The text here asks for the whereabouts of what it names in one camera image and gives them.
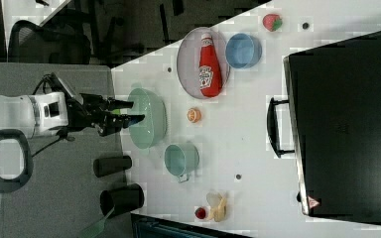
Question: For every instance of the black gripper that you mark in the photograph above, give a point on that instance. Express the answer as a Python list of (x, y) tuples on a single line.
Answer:
[(95, 111)]

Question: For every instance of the red plush ketchup bottle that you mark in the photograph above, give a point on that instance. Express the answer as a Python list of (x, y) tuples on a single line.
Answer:
[(209, 72)]

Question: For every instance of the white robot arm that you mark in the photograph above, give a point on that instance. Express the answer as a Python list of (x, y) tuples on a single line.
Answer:
[(57, 114)]

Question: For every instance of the grey round plate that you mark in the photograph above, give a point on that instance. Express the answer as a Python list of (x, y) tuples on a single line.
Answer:
[(188, 60)]

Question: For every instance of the green perforated colander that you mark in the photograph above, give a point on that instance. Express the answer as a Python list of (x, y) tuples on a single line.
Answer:
[(152, 129)]

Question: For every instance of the plush orange slice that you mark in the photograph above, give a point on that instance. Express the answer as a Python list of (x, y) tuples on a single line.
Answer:
[(194, 115)]

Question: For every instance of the green mug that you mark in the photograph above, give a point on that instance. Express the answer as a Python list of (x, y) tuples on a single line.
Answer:
[(180, 160)]

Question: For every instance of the black cylinder cup with spatula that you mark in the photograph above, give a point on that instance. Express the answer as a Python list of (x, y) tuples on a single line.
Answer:
[(122, 200)]

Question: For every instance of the black office chair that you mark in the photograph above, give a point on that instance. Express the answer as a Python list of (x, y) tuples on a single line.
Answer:
[(30, 43)]

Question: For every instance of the green spatula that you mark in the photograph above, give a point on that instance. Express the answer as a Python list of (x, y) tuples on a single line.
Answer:
[(93, 230)]

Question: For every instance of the small plush strawberry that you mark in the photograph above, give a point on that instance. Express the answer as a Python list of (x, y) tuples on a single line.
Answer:
[(200, 213)]

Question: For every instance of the plush peeled banana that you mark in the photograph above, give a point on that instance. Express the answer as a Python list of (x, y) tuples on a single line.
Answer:
[(217, 206)]

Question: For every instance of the blue bowl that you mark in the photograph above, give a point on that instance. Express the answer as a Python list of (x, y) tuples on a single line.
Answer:
[(243, 51)]

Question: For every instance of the large plush strawberry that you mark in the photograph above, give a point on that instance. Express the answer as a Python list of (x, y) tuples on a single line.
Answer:
[(272, 22)]

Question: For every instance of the black toaster oven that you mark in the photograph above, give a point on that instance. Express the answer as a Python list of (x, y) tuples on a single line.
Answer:
[(334, 98)]

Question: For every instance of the black oval ring frame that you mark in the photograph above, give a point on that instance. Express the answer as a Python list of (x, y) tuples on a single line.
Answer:
[(13, 184)]

